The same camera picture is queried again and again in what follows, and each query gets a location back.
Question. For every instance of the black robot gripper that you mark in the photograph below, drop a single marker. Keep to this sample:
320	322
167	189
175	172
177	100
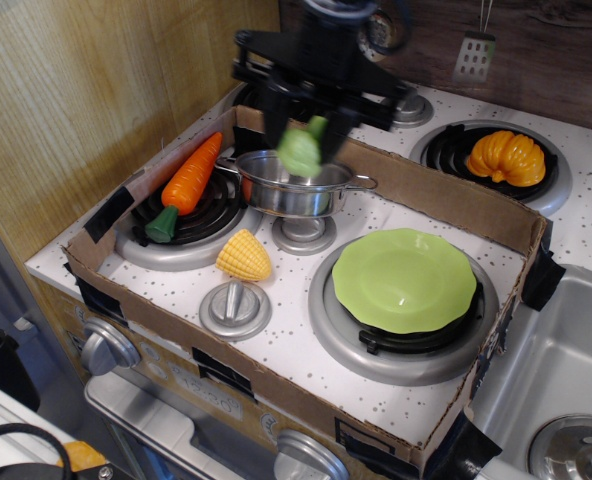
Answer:
321	64

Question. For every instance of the green toy broccoli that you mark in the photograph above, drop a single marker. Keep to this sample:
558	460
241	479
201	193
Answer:
299	150

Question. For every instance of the small steel pan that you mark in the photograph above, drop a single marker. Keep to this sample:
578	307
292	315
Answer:
265	185

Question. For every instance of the grey knob under pan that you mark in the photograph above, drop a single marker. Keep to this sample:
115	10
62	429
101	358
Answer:
304	236

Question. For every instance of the brown cardboard fence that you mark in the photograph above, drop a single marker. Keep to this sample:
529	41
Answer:
284	371

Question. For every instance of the grey back stove knob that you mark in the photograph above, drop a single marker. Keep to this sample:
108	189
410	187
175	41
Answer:
413	110

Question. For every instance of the grey stove knob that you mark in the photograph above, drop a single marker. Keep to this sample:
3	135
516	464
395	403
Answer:
413	110
235	311

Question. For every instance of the orange toy carrot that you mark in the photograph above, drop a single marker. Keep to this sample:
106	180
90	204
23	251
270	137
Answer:
182	193

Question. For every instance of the back right stove burner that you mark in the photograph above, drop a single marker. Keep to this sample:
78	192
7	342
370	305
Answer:
446	149

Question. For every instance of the front left stove burner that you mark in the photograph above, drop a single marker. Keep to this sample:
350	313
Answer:
198	237

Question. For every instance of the yellow toy corn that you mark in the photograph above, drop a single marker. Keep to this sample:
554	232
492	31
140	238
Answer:
243	257

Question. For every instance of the hanging metal spatula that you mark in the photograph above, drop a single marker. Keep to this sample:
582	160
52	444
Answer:
476	51

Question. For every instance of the green plastic plate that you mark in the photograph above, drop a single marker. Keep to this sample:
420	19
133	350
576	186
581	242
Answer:
404	281

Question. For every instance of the orange toy pumpkin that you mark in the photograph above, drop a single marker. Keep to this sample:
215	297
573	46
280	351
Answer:
507	157

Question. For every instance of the grey stove top knob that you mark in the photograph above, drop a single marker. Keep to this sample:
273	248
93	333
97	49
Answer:
235	311

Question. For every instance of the front right stove burner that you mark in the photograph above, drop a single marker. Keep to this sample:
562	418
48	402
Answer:
418	359

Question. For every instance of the left oven front knob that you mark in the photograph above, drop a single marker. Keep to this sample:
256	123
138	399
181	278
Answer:
106	348

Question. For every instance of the oven knob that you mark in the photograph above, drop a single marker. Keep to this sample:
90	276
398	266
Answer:
106	348
301	457

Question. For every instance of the right oven front knob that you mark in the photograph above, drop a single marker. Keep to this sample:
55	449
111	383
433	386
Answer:
301	457

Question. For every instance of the grey toy sink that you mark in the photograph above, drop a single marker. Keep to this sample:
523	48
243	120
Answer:
544	373

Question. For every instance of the orange object bottom left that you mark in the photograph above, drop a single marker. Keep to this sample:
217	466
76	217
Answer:
83	456

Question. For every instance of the silver sink drain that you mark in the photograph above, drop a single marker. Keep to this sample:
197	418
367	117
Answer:
562	449

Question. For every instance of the oven door handle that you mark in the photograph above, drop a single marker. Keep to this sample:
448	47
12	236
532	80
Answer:
188	449

